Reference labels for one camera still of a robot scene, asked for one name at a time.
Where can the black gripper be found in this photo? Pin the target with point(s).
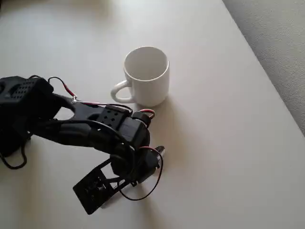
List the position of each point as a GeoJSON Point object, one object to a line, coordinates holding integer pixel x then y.
{"type": "Point", "coordinates": [152, 160]}

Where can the white ceramic mug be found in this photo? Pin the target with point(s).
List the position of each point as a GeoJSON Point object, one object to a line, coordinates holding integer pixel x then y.
{"type": "Point", "coordinates": [150, 90]}

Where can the silver metal teaspoon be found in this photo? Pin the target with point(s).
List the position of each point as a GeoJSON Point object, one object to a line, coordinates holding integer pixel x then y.
{"type": "Point", "coordinates": [161, 149]}

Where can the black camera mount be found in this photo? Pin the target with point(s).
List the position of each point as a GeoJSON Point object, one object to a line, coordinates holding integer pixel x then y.
{"type": "Point", "coordinates": [93, 188]}

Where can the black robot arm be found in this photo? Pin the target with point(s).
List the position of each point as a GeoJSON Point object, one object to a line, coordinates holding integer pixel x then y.
{"type": "Point", "coordinates": [78, 136]}

